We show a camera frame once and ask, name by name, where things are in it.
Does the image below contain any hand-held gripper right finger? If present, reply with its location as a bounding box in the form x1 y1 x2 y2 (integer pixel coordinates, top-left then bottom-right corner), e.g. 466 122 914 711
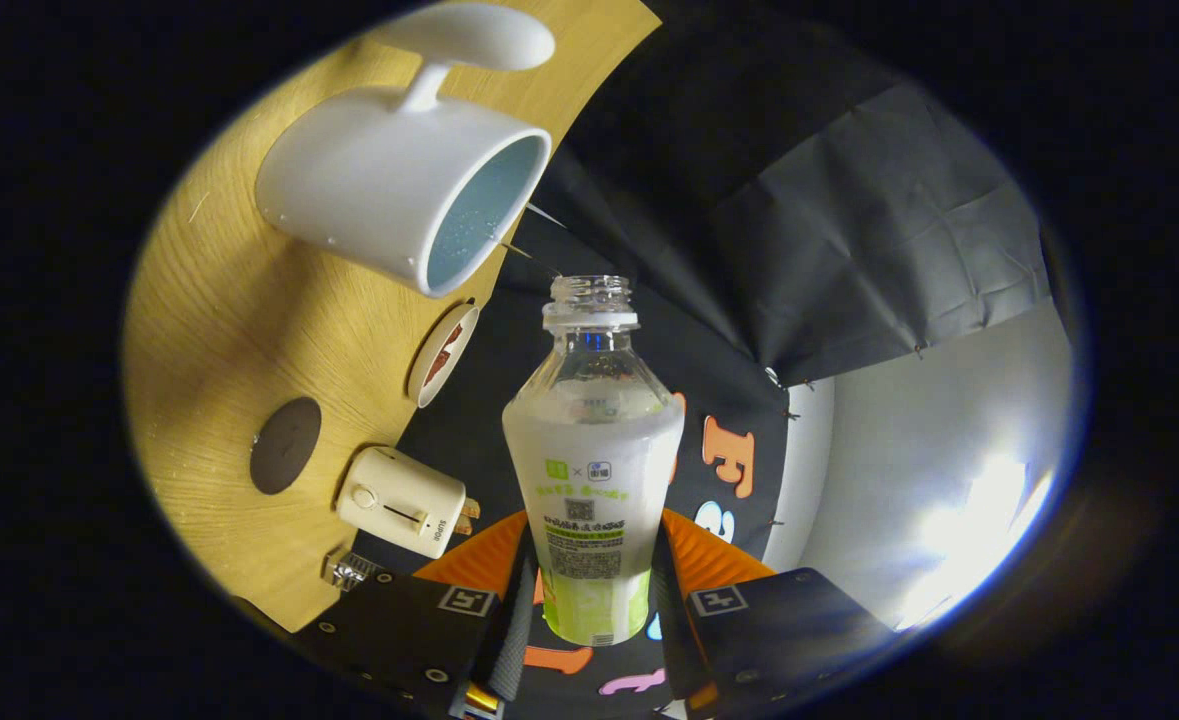
649 508 897 720

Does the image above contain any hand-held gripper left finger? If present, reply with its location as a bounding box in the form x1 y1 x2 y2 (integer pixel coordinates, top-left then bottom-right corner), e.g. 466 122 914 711
289 512 550 720

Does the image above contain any dark brown round coaster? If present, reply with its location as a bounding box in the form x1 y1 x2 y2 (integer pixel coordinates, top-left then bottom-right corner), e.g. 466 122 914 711
250 397 322 496

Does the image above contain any clear juice bottle green label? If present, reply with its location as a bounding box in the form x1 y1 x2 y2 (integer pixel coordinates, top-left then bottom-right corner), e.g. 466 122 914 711
502 274 685 647

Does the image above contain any white cup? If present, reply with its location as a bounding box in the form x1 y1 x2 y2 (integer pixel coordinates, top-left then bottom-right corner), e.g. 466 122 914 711
255 3 557 299

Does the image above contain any cream toaster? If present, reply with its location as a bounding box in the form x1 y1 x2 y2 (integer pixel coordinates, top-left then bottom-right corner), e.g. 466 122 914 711
336 446 480 559

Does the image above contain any ceiling light panel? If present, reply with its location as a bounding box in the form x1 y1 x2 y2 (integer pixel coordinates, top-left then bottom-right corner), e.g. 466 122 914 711
899 455 1055 631

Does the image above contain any white plate with brown food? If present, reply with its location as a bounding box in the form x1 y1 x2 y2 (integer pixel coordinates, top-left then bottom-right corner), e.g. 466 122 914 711
407 302 480 409

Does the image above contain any wooden table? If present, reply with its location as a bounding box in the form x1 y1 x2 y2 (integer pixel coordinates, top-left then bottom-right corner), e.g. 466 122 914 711
121 0 662 633

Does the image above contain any black backdrop cloth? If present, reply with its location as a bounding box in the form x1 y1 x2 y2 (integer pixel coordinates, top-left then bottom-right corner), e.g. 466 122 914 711
354 0 1055 720

